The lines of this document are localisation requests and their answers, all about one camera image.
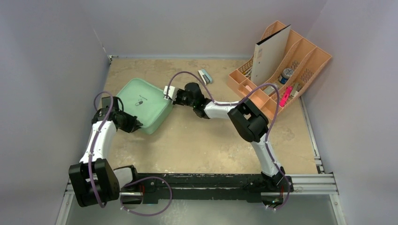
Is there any grey box in organizer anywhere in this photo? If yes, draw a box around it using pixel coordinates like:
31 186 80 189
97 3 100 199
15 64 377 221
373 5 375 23
263 82 280 96

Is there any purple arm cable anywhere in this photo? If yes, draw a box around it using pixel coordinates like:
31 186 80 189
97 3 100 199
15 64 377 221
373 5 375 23
88 91 173 217
166 71 291 212

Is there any blue white stapler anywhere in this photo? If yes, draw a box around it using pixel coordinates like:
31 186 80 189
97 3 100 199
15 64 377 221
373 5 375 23
198 69 213 85

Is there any white folder in organizer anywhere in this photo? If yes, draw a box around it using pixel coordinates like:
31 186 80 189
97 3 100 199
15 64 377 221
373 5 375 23
251 24 291 86

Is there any pink desk organizer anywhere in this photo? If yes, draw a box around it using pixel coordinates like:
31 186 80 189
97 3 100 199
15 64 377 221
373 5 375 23
227 21 332 119

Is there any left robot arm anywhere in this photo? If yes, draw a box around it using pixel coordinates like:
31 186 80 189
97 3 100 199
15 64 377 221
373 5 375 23
69 96 142 208

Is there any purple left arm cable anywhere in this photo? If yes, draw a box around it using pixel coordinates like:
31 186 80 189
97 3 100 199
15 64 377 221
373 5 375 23
88 91 173 217

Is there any pink eraser in organizer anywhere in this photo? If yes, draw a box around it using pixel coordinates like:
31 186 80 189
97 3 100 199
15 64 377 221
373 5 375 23
243 85 252 96

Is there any mint green storage case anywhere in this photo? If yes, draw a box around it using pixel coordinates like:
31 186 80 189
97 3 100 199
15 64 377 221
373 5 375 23
116 78 173 135

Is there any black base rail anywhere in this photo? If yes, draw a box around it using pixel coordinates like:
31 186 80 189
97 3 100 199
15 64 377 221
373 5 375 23
121 173 294 206

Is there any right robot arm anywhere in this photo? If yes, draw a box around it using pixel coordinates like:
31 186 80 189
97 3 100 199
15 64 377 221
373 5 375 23
163 82 289 191

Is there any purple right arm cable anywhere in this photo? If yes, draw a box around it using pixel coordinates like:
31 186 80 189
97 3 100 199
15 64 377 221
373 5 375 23
166 71 291 212

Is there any pink marker in organizer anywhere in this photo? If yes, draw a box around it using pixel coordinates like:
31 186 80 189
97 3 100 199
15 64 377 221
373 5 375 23
279 86 293 107

